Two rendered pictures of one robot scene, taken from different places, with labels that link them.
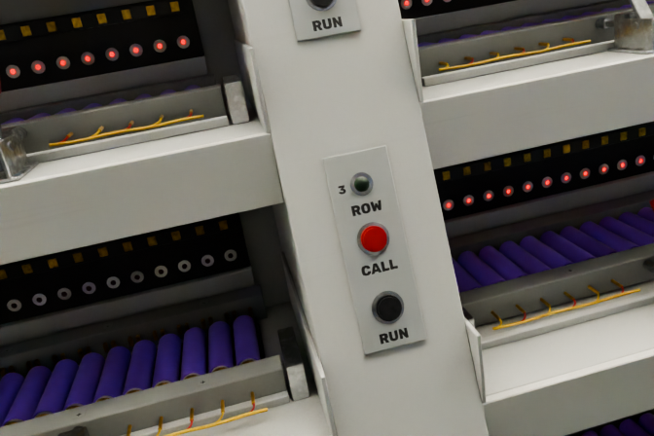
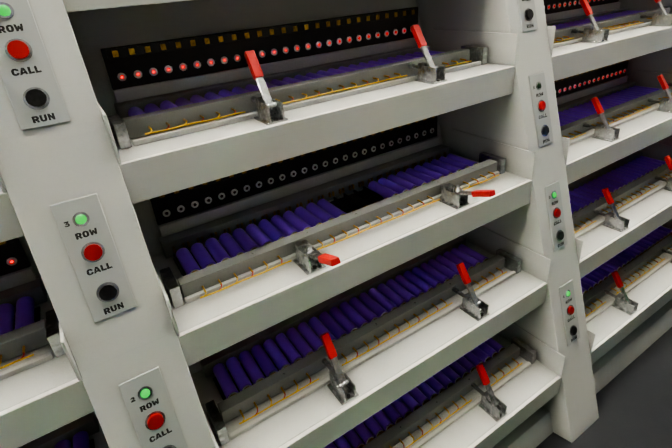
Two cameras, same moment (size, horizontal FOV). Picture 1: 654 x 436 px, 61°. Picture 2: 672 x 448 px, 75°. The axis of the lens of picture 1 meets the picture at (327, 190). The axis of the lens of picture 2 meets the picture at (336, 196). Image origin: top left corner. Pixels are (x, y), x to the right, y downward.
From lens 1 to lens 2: 63 cm
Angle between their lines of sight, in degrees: 21
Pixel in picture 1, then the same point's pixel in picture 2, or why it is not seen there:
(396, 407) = (545, 166)
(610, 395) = (591, 163)
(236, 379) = (484, 166)
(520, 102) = (573, 58)
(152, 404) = (462, 175)
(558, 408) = (580, 167)
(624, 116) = (594, 65)
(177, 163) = (491, 76)
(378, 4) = (541, 19)
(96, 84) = (381, 48)
